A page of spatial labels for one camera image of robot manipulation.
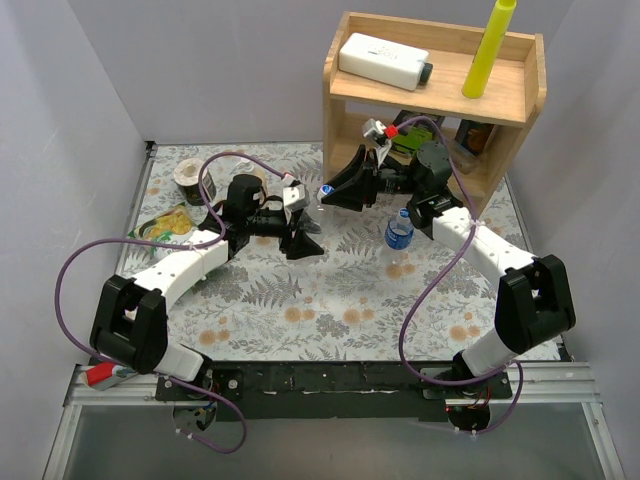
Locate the clear plastic bottle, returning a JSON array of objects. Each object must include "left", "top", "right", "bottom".
[{"left": 315, "top": 184, "right": 328, "bottom": 213}]

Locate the blue label water bottle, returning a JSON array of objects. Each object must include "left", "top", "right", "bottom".
[{"left": 382, "top": 209, "right": 414, "bottom": 264}]

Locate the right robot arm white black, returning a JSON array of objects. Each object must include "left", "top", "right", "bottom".
[{"left": 320, "top": 142, "right": 576, "bottom": 398}]

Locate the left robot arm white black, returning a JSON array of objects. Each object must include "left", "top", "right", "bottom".
[{"left": 90, "top": 174, "right": 324, "bottom": 400}]

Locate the beige pump soap bottle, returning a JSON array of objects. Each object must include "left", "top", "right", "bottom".
[{"left": 233, "top": 159, "right": 268, "bottom": 191}]

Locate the clear bottle on shelf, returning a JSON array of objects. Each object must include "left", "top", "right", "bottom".
[{"left": 446, "top": 139, "right": 480, "bottom": 175}]

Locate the floral patterned table mat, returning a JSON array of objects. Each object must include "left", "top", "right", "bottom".
[{"left": 107, "top": 142, "right": 561, "bottom": 362}]

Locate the green black small box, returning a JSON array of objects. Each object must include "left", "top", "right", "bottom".
[{"left": 392, "top": 110, "right": 445, "bottom": 156}]

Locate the black orange small box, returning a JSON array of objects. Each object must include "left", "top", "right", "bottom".
[{"left": 454, "top": 119, "right": 496, "bottom": 156}]

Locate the green Chuba cassava chips bag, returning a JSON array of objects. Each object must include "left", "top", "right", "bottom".
[{"left": 128, "top": 202, "right": 196, "bottom": 245}]

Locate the wooden two-tier shelf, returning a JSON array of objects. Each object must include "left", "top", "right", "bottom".
[{"left": 323, "top": 12, "right": 547, "bottom": 210}]

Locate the white rectangular plastic jug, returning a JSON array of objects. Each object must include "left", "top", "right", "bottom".
[{"left": 338, "top": 33, "right": 433, "bottom": 91}]

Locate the yellow plastic tube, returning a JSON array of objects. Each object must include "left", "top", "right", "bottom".
[{"left": 461, "top": 0, "right": 517, "bottom": 99}]

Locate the red white small carton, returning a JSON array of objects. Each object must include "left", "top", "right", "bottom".
[{"left": 80, "top": 362, "right": 137, "bottom": 391}]

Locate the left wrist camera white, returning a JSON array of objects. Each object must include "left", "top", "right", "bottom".
[{"left": 282, "top": 180, "right": 311, "bottom": 212}]

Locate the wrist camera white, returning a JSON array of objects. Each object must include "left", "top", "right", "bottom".
[
  {"left": 362, "top": 118, "right": 398, "bottom": 165},
  {"left": 282, "top": 180, "right": 311, "bottom": 212}
]

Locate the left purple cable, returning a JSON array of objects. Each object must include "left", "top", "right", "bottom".
[{"left": 53, "top": 151, "right": 296, "bottom": 455}]

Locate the purple cable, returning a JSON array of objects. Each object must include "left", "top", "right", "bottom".
[
  {"left": 397, "top": 115, "right": 525, "bottom": 435},
  {"left": 53, "top": 151, "right": 296, "bottom": 455}
]

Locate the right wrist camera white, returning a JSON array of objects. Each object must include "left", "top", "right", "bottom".
[{"left": 362, "top": 118, "right": 398, "bottom": 165}]

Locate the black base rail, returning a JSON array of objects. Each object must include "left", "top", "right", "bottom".
[{"left": 154, "top": 358, "right": 511, "bottom": 424}]

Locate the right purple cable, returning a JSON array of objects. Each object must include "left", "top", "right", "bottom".
[{"left": 397, "top": 115, "right": 525, "bottom": 435}]

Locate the aluminium frame rail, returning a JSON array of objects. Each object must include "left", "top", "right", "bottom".
[{"left": 63, "top": 362, "right": 601, "bottom": 407}]

